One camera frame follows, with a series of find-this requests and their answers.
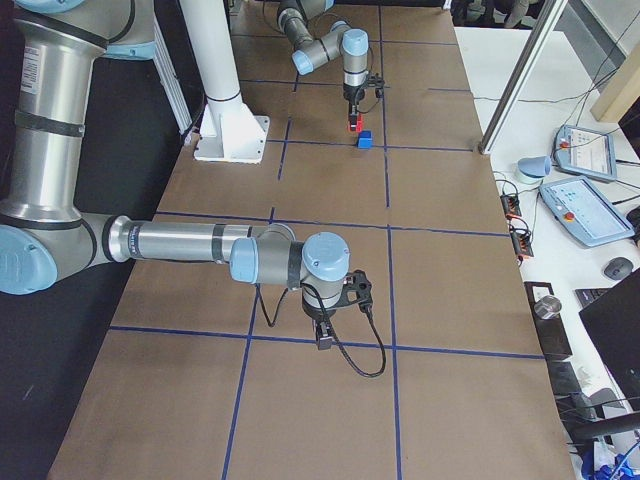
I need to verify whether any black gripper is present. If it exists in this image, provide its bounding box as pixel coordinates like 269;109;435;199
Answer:
302;299;337;350
343;85;366;131

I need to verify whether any red wooden block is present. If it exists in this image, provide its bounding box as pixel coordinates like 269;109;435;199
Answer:
348;113;363;133

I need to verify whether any blue wooden block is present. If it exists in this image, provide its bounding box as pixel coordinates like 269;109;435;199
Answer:
356;130;373;150

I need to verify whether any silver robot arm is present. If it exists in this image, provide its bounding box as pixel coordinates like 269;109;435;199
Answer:
276;0;369;133
1;1;350;350

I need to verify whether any black orange connector strip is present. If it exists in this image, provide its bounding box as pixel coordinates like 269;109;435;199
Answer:
500;193;534;263

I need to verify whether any silver metal cup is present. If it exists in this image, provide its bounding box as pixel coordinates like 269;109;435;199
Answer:
533;295;562;320

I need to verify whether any far teach pendant tablet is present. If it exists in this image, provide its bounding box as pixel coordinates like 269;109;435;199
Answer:
552;125;617;182

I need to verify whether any teach pendant tablet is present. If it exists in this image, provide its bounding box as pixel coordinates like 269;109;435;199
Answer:
552;125;617;182
539;176;634;247

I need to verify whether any near teach pendant tablet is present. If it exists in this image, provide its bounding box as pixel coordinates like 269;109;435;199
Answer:
539;176;634;247

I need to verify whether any black laptop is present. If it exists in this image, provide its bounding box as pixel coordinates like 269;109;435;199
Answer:
579;270;640;409

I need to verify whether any black computer mouse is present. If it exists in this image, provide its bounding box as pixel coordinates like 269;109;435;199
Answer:
603;257;634;281

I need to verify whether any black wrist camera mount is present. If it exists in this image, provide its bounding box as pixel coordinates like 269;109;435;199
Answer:
334;270;373;313
364;73;385;99

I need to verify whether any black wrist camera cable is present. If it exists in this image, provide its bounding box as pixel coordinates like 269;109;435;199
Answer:
253;284;387;378

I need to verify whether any white camera pole base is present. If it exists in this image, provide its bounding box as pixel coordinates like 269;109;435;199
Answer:
180;0;270;164

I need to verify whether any aluminium frame post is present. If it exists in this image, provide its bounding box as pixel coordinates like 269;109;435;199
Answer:
478;0;568;155

